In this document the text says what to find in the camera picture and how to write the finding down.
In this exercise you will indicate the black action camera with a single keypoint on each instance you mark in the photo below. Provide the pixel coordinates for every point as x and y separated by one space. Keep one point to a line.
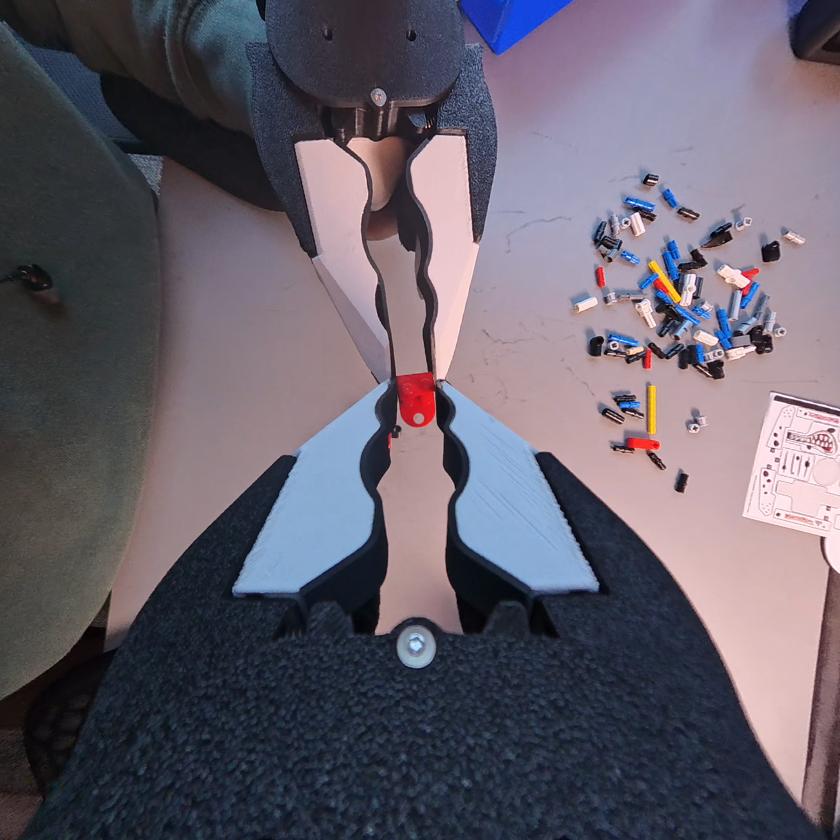
817 29

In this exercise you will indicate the black and blue pins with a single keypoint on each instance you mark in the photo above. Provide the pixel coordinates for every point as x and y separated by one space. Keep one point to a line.
628 401

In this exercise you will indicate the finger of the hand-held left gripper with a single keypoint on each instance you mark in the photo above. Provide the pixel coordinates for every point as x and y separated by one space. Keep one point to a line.
334 216
446 216

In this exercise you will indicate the yellow brick axle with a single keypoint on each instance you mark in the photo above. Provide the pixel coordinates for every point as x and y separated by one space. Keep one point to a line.
652 409

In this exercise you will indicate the blue storage bin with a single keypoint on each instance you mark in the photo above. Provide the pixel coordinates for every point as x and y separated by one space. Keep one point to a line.
508 19

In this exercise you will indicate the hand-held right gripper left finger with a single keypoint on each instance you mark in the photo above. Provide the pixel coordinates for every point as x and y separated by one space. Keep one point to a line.
308 525

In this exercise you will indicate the white book stand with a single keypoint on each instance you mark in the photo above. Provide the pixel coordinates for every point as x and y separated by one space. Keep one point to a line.
832 548

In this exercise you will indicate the black tube connector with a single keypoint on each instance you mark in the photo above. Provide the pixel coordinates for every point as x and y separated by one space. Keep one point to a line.
613 415

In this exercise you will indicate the printed paper sheet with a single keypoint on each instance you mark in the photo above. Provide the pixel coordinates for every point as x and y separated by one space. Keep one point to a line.
797 463

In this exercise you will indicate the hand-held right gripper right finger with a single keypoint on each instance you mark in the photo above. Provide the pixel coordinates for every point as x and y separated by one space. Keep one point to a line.
518 518

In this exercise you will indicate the red rounded plate with hole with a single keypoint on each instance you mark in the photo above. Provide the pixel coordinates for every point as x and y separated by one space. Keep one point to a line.
417 400

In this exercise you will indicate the white tube connector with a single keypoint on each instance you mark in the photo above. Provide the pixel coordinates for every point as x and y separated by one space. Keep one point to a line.
585 304

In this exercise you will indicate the grey desk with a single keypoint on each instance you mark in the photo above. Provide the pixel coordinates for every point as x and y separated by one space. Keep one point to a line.
558 164

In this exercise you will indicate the black angle connector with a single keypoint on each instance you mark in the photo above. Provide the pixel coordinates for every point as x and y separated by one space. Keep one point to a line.
596 346

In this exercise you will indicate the black curved brick piece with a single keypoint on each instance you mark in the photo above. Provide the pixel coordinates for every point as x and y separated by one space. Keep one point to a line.
771 250

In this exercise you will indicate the pile of small brick pieces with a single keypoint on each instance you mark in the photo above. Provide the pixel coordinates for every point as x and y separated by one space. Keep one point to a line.
682 289

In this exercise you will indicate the person's left forearm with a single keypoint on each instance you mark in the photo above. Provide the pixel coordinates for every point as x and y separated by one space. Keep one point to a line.
164 52

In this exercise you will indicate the small grey brick pieces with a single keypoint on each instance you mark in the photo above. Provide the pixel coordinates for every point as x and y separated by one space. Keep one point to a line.
697 421

